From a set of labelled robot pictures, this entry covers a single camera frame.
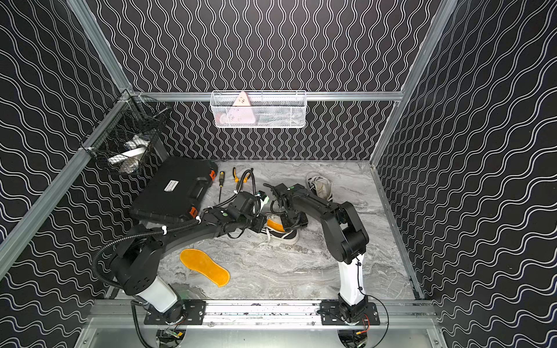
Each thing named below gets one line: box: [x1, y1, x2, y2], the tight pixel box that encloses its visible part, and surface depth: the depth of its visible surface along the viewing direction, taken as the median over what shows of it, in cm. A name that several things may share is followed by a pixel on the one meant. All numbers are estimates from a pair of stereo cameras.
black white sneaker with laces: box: [260, 213, 300, 246], surface depth 90 cm
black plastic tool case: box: [129, 156, 219, 226], surface depth 102 cm
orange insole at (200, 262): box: [179, 248, 231, 288], surface depth 86 cm
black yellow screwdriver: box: [219, 170, 226, 203], surface depth 115 cm
